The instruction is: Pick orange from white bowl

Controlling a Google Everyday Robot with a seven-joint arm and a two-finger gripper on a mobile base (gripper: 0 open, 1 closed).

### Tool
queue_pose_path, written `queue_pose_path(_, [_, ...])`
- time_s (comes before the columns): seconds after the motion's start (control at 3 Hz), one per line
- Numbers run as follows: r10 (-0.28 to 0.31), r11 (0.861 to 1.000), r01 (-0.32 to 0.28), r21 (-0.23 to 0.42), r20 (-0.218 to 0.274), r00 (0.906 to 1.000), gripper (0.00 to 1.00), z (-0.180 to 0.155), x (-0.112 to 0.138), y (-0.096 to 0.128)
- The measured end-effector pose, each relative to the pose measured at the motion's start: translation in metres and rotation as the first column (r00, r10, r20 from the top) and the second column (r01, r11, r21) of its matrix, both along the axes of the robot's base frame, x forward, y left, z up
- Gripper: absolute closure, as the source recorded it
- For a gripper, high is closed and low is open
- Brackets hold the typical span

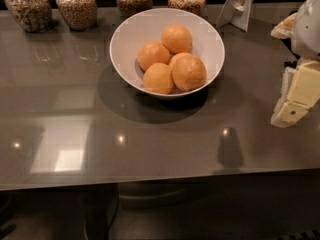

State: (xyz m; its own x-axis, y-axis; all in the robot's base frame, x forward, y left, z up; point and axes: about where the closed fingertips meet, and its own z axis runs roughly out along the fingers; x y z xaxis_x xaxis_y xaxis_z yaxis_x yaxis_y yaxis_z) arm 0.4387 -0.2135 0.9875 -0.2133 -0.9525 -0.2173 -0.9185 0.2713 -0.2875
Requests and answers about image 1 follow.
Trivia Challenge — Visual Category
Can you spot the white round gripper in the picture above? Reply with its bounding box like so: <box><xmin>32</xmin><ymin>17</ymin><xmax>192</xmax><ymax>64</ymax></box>
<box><xmin>271</xmin><ymin>0</ymin><xmax>320</xmax><ymax>128</ymax></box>

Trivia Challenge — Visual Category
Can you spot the orange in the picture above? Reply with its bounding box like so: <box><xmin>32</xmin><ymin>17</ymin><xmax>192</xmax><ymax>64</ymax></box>
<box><xmin>143</xmin><ymin>63</ymin><xmax>174</xmax><ymax>94</ymax></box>
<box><xmin>161</xmin><ymin>25</ymin><xmax>192</xmax><ymax>54</ymax></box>
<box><xmin>137</xmin><ymin>40</ymin><xmax>171</xmax><ymax>71</ymax></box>
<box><xmin>172</xmin><ymin>55</ymin><xmax>207</xmax><ymax>92</ymax></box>

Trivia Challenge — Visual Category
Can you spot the white ceramic bowl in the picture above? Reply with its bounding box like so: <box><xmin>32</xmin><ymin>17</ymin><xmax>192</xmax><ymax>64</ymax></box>
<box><xmin>109</xmin><ymin>8</ymin><xmax>225</xmax><ymax>100</ymax></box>

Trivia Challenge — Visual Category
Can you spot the black trivet mat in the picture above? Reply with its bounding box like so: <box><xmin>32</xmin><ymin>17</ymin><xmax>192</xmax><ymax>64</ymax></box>
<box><xmin>282</xmin><ymin>38</ymin><xmax>300</xmax><ymax>69</ymax></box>

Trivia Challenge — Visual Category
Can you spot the white folded card stand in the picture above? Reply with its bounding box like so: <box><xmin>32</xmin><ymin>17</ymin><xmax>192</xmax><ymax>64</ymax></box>
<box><xmin>216</xmin><ymin>0</ymin><xmax>254</xmax><ymax>32</ymax></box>

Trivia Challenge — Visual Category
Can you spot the far left glass jar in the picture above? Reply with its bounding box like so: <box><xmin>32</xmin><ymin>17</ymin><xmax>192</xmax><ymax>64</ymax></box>
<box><xmin>4</xmin><ymin>0</ymin><xmax>53</xmax><ymax>33</ymax></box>

